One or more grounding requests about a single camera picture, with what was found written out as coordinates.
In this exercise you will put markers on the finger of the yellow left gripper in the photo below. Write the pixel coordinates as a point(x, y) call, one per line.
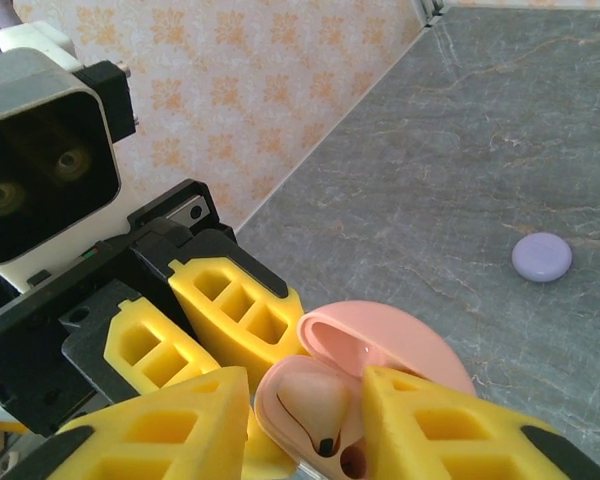
point(117, 340)
point(275, 350)

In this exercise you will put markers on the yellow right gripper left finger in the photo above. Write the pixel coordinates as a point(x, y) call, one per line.
point(215, 450)

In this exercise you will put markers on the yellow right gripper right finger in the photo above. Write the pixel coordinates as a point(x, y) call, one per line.
point(395, 450)

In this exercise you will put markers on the pink earbud charging case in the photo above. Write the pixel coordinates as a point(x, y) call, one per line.
point(405, 340)

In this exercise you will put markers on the purple earbud charging case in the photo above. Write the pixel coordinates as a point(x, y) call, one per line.
point(542, 256)

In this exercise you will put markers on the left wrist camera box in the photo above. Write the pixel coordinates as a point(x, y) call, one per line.
point(30, 80)

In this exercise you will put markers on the aluminium frame post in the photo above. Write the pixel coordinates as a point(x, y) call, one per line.
point(432, 10)

